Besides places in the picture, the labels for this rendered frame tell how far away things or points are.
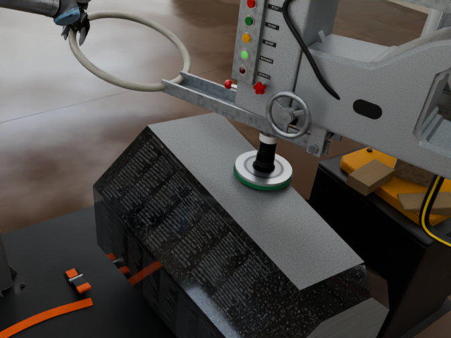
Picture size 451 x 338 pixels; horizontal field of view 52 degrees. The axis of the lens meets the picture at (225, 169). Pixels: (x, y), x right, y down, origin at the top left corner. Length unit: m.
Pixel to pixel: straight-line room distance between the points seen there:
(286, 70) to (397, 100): 0.33
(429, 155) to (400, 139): 0.08
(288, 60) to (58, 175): 2.12
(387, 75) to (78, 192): 2.19
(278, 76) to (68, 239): 1.68
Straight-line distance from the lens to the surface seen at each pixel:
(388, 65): 1.30
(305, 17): 1.35
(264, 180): 1.66
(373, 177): 1.99
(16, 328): 2.38
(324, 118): 1.41
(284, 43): 1.39
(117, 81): 1.76
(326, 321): 1.43
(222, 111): 1.66
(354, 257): 1.54
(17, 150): 3.49
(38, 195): 3.06
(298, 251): 1.49
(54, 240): 2.73
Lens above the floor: 1.89
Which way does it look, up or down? 35 degrees down
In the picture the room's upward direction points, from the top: 7 degrees clockwise
